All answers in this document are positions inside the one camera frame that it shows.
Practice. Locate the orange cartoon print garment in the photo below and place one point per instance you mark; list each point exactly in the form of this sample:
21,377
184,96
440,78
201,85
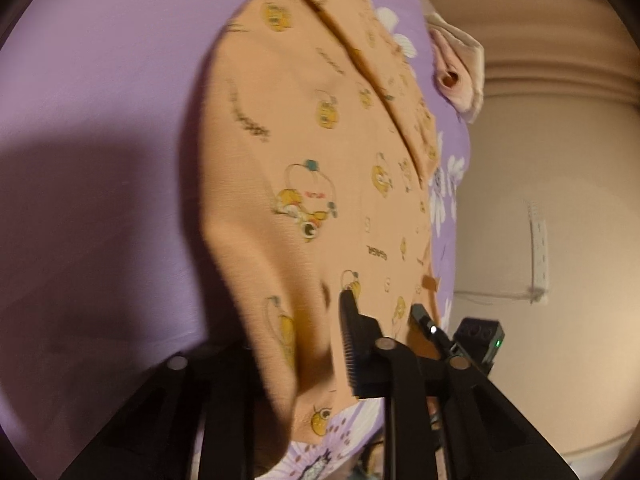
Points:
316,151

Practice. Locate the white power strip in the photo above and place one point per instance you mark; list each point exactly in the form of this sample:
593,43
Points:
539,287

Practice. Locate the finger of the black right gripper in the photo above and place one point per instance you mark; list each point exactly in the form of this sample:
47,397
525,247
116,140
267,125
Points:
431,331

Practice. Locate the purple floral bed sheet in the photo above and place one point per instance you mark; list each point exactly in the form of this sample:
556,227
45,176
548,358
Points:
105,273

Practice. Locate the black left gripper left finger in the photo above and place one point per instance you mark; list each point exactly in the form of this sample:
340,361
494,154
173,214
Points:
195,414

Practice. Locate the rolled pink cloth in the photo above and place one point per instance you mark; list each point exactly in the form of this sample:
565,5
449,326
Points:
459,67

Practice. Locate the black tracking camera box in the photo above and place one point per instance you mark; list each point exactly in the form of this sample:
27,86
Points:
481,340

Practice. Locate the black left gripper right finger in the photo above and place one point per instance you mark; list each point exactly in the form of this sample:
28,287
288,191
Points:
441,404

